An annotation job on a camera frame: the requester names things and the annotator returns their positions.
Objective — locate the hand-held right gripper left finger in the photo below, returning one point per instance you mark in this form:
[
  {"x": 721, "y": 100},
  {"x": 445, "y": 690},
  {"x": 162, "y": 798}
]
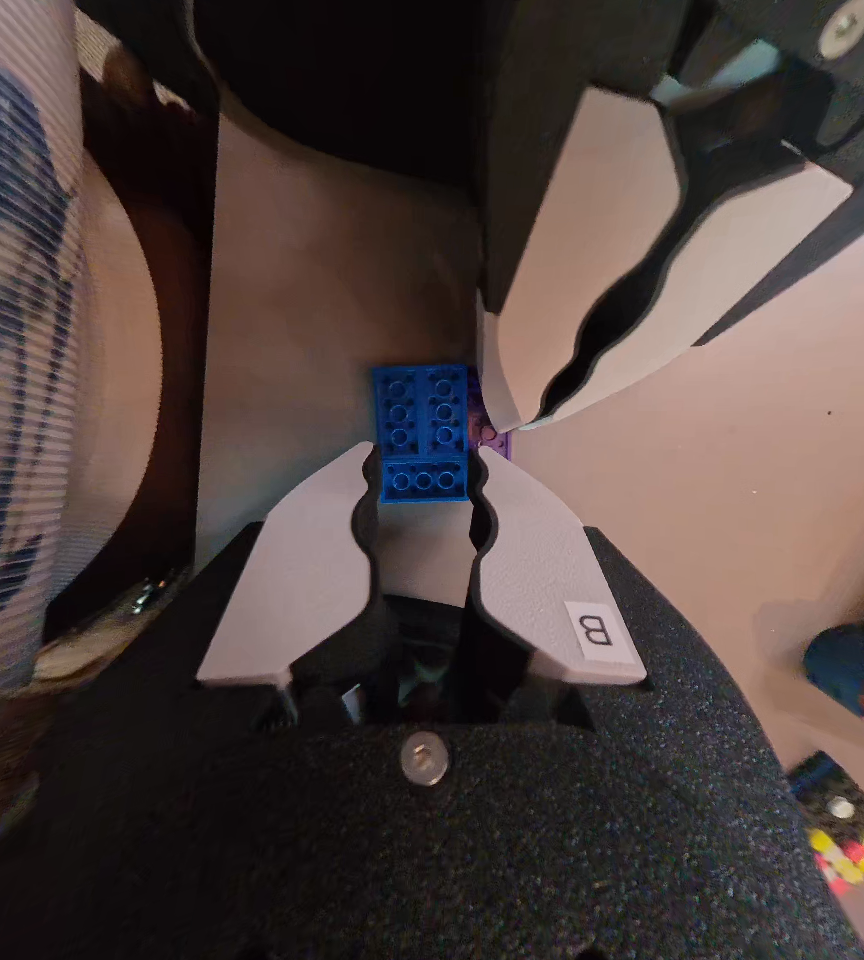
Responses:
[{"x": 289, "y": 577}]

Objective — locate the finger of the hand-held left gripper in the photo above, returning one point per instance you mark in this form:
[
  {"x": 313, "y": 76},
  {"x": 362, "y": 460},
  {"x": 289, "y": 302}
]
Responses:
[
  {"x": 739, "y": 255},
  {"x": 589, "y": 225}
]

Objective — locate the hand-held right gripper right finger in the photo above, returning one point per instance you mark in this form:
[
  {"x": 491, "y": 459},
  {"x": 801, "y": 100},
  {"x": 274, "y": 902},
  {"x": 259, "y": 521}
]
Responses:
[{"x": 544, "y": 585}]

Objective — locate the long purple building plate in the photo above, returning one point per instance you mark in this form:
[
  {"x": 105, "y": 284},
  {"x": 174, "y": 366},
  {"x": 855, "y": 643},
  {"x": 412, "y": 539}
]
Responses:
[{"x": 498, "y": 444}]

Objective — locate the dark brown cloth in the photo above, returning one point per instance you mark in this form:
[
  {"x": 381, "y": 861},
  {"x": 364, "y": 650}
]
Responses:
[{"x": 177, "y": 300}]

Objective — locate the blue power tool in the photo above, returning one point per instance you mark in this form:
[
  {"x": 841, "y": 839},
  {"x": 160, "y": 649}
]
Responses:
[{"x": 859, "y": 675}]

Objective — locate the black case of coloured bits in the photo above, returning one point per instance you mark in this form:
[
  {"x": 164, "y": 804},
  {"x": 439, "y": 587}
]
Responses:
[{"x": 844, "y": 825}]

